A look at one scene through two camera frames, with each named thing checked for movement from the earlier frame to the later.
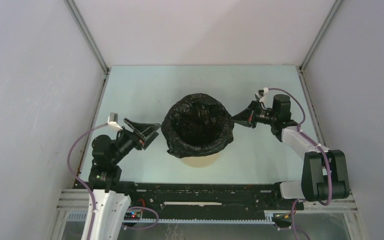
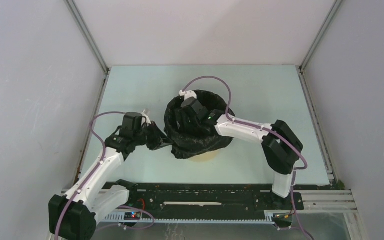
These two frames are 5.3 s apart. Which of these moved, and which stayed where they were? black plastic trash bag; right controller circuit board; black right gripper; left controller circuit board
Moved: black right gripper
Stayed: right controller circuit board; black plastic trash bag; left controller circuit board
